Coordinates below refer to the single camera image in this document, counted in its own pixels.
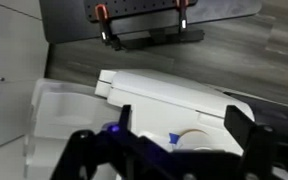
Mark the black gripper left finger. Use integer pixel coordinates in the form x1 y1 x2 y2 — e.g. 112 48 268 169
50 104 172 180

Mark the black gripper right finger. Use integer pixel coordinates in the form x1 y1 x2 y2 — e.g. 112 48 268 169
223 104 288 180

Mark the white printer finisher unit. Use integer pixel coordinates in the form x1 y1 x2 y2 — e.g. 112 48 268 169
94 68 256 158

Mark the grey printer output tray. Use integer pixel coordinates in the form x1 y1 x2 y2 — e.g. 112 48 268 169
23 78 122 180

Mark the black cart table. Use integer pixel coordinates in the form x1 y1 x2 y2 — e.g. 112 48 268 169
38 0 264 52

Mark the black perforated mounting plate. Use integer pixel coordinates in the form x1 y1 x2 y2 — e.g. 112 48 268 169
83 0 198 23

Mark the white base cabinet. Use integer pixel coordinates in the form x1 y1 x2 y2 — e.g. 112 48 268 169
0 0 50 155

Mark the black clamp with orange handle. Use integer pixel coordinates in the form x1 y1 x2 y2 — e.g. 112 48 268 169
94 3 122 51
175 0 190 33

